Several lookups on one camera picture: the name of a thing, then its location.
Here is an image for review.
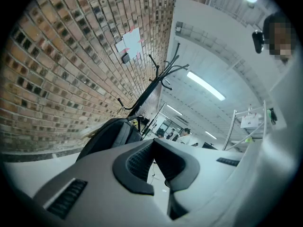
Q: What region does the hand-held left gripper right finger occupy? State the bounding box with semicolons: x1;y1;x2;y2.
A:
153;138;245;221

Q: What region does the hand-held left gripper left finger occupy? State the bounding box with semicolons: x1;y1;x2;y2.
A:
33;140;171;227

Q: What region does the grey and black backpack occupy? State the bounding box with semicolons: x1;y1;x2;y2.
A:
75;116;144;161

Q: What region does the black metal coat rack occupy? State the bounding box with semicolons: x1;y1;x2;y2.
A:
117;42;190;129

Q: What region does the beige cloth item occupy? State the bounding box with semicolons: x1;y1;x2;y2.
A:
81;123;104;140

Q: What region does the person's shirt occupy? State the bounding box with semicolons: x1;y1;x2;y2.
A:
184;53;303;227

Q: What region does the white hanging sign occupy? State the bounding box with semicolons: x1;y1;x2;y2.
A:
240;113;259;129

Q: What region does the green hanging item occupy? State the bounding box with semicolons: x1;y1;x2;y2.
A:
266;107;278;125

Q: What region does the person's head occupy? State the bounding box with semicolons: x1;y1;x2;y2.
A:
262;10;297;65

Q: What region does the white metal shelf frame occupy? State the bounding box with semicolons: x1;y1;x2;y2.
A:
222;100;273;151

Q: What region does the black head-worn camera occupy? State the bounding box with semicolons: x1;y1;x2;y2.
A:
251;29;265;54

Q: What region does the large white wall paper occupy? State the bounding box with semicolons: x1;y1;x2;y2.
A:
122;26;143;58

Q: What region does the small white wall paper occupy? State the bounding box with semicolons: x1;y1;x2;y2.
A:
115;40;126;53

